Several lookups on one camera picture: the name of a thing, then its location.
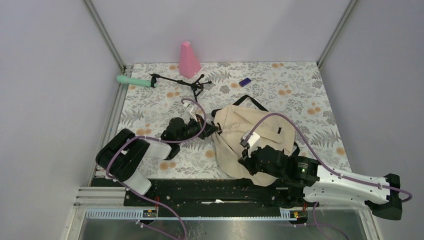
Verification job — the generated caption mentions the green tube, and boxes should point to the green tube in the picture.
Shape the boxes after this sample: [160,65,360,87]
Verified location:
[116,75,157,88]

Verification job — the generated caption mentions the beige canvas backpack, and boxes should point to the beige canvas backpack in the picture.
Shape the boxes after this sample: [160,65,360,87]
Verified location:
[211,95,295,187]

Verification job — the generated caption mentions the pink cone-shaped object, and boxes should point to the pink cone-shaped object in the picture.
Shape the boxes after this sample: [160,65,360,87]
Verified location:
[178,41,202,79]

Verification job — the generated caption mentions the small purple box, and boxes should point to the small purple box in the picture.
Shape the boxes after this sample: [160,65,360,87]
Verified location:
[239,78,251,87]

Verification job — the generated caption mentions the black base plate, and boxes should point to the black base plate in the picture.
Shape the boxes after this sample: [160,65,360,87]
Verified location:
[91,178,355,218]

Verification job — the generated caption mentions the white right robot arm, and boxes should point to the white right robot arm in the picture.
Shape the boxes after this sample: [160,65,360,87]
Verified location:
[238,113,412,221]

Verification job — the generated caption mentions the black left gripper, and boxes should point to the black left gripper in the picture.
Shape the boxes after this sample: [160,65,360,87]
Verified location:
[176,113,218,144]

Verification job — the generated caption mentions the black compass tool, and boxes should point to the black compass tool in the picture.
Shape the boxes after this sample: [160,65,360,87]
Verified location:
[150,73,212,102]

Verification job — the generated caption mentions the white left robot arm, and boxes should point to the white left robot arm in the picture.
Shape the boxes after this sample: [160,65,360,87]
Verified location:
[95,98,219,206]

